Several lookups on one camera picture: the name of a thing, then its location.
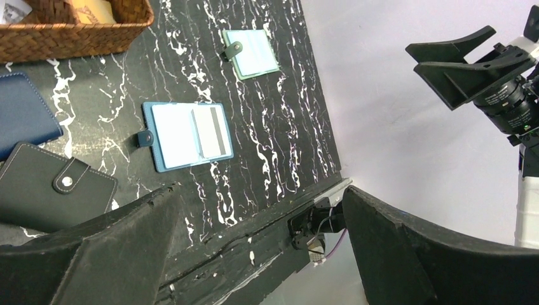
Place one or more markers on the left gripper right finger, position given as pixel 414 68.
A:
pixel 404 259

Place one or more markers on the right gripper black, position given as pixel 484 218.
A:
pixel 504 82

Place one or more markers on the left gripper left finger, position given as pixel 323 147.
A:
pixel 116 258

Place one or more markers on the blue card holder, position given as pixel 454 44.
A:
pixel 175 144

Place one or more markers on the white credit card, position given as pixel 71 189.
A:
pixel 14 11

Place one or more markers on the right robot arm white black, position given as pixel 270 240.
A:
pixel 526 228

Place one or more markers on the striped white card in holder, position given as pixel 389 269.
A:
pixel 212 132

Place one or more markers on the teal open card holder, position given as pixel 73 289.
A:
pixel 250 53

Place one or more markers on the black snap wallet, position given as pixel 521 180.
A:
pixel 43 191

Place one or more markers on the dark blue pouch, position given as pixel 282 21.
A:
pixel 25 116

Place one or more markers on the brown wicker divided basket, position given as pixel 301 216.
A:
pixel 53 29

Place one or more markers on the tan item in basket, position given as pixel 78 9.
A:
pixel 94 11

